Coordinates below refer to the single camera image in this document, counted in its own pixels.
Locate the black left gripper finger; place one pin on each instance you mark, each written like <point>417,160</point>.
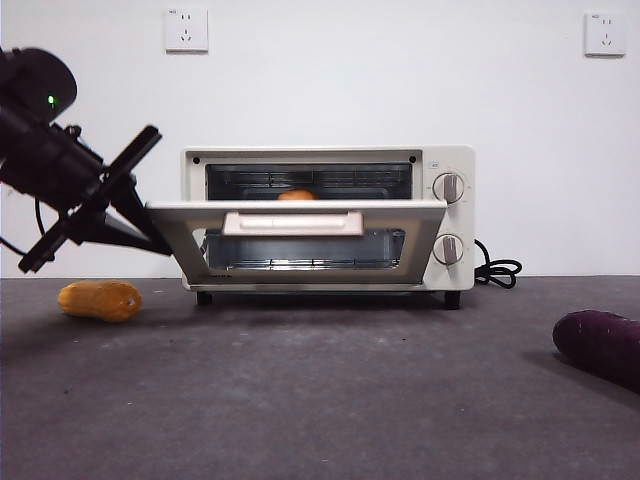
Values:
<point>135,205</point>
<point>107,230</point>

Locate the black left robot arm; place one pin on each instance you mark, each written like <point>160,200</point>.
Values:
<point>35,75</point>

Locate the beige oven knob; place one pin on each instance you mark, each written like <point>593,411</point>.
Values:
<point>448,188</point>
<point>448,249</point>

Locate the white toaster oven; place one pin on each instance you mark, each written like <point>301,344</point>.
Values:
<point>452,220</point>

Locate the purple sweet potato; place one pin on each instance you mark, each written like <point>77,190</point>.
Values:
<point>600,345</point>

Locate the yellow corn cob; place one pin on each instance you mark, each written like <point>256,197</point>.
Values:
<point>97,300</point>

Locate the white wall socket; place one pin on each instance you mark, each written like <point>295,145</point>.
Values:
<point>186,30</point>
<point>605,35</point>

